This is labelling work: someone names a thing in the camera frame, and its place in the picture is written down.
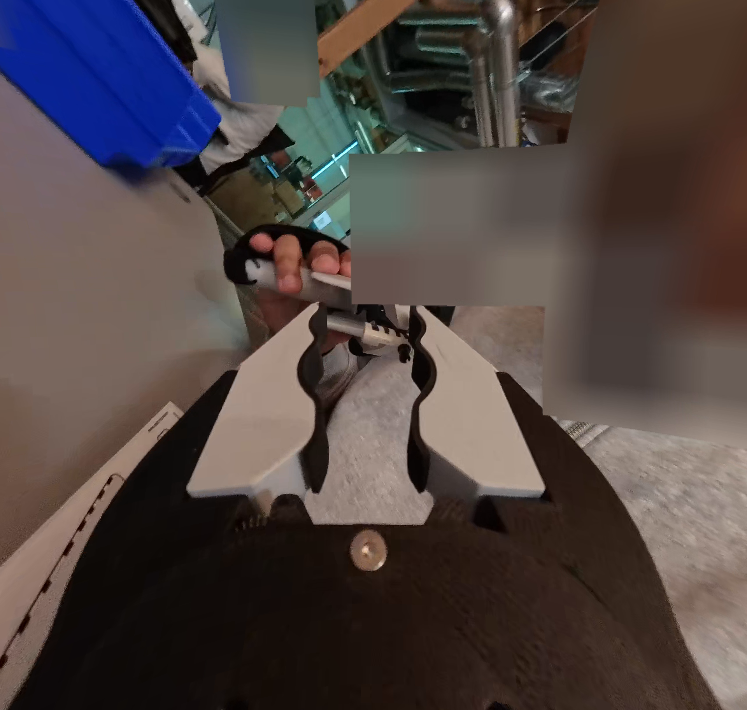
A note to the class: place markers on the metal pipe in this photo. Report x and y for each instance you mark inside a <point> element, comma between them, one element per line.
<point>502,50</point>

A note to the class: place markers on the person's grey sweatshirt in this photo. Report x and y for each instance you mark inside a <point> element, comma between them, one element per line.
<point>373,459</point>

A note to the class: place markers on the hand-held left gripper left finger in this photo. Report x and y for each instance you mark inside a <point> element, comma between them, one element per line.
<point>262,418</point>

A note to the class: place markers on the person's right hand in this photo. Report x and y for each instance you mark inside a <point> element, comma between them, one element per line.
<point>289,260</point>

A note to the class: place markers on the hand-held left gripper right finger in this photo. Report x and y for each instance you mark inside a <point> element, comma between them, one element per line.
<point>472,424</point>

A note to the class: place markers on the white dashed-line paper sheet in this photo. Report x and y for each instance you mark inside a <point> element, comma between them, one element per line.
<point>58,535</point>

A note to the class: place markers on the wooden ceiling beam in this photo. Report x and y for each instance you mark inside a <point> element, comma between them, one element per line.
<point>373,15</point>

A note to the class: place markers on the blue plastic bin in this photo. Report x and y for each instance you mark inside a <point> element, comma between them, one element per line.
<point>99,62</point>

